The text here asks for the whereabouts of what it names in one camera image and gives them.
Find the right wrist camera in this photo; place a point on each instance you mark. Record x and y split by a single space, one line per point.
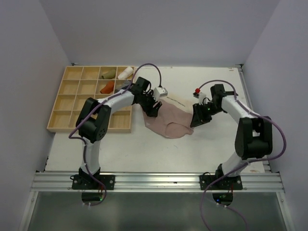
199 95

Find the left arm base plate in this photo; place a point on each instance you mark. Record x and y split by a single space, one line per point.
79 183

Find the pink underwear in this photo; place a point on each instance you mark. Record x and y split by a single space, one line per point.
174 118

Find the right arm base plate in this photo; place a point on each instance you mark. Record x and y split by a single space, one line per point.
227 183

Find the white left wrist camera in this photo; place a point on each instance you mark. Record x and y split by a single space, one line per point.
160 92

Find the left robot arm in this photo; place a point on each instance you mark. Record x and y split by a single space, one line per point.
93 120

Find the white rolled underwear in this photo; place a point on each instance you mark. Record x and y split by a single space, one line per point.
126 73

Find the aluminium mounting rail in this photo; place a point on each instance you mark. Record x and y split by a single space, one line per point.
57 181

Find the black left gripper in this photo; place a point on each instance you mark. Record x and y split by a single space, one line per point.
150 110

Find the olive rolled underwear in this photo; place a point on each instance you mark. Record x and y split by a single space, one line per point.
109 75

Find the grey rolled underwear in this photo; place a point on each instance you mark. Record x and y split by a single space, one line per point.
121 84

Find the orange and cream underwear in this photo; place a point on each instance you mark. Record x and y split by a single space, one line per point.
108 88

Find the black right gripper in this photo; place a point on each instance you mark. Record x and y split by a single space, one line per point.
198 118

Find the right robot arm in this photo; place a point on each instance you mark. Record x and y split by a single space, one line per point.
253 138

